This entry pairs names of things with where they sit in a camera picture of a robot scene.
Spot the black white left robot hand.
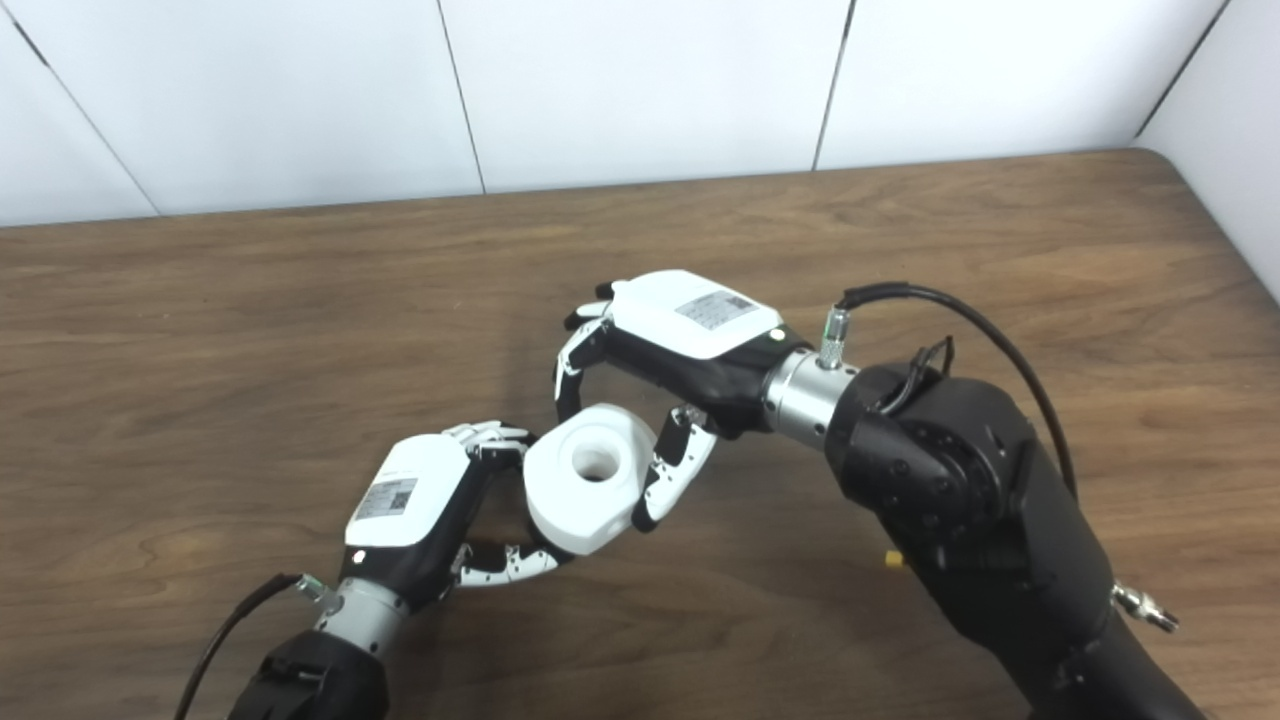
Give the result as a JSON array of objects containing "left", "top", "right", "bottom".
[{"left": 338, "top": 420, "right": 563, "bottom": 613}]

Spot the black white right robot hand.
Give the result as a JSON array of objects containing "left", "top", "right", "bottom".
[{"left": 552, "top": 270, "right": 813, "bottom": 534}]

